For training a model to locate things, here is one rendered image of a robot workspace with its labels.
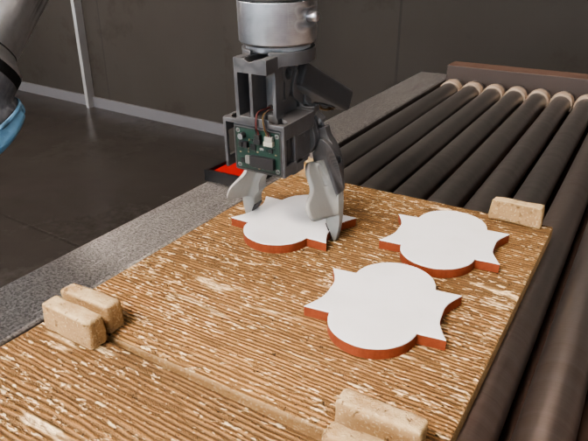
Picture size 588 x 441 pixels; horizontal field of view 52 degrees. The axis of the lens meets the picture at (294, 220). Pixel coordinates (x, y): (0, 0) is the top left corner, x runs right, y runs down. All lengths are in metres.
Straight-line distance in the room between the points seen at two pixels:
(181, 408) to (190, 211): 0.39
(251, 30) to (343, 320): 0.27
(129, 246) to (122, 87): 4.13
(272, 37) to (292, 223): 0.21
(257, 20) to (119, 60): 4.23
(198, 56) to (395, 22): 1.44
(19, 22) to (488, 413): 0.69
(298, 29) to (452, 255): 0.27
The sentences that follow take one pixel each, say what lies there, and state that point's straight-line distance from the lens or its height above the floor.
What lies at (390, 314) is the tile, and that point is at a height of 0.95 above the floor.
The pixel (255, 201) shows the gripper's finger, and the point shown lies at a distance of 0.70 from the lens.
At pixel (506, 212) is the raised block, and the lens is 0.74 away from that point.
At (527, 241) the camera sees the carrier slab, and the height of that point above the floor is 0.94.
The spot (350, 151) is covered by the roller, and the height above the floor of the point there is 0.92.
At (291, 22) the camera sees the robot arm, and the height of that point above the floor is 1.17.
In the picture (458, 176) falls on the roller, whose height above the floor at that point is 0.92.
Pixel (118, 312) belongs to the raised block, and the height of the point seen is 0.95.
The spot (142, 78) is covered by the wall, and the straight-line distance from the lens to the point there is 4.63.
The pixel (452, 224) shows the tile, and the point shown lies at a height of 0.95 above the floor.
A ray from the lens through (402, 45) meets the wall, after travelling 3.34.
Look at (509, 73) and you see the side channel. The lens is 1.53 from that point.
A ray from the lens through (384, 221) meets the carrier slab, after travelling 0.71.
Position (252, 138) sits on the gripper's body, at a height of 1.06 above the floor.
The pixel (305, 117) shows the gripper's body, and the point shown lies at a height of 1.08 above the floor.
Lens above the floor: 1.24
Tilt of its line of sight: 25 degrees down
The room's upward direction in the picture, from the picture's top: straight up
